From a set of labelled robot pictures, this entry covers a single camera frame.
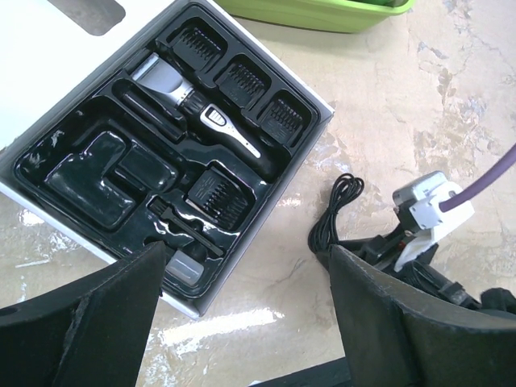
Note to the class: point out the green plastic basket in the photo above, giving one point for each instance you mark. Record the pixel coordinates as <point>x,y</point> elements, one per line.
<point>331,16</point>

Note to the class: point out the black comb guard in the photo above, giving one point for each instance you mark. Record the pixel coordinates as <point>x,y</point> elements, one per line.
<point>281,121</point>
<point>241,84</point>

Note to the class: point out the clear oil bottle in tray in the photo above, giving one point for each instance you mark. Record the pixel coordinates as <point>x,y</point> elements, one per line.
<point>185,268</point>

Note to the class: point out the comb guard in tray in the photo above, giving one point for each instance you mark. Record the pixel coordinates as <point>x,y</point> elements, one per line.
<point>196,48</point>
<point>219,199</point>

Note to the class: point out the black cleaning brush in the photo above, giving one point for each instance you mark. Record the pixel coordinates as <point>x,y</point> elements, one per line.
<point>167,213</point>

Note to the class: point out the black silver hair clipper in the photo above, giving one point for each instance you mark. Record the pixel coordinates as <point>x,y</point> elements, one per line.
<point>167,84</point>

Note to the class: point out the white clipper kit box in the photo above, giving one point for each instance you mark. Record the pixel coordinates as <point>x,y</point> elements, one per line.
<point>91,165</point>

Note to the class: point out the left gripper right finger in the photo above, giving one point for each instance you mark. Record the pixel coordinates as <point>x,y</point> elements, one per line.
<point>396,335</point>

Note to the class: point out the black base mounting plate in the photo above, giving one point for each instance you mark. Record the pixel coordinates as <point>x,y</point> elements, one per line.
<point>335,373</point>

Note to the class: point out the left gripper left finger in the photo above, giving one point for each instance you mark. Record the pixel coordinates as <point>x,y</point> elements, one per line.
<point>90,332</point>

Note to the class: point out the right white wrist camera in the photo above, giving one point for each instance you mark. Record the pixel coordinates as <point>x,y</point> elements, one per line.
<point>417,208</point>

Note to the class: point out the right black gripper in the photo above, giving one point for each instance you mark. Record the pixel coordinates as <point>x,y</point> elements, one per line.
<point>382,251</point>

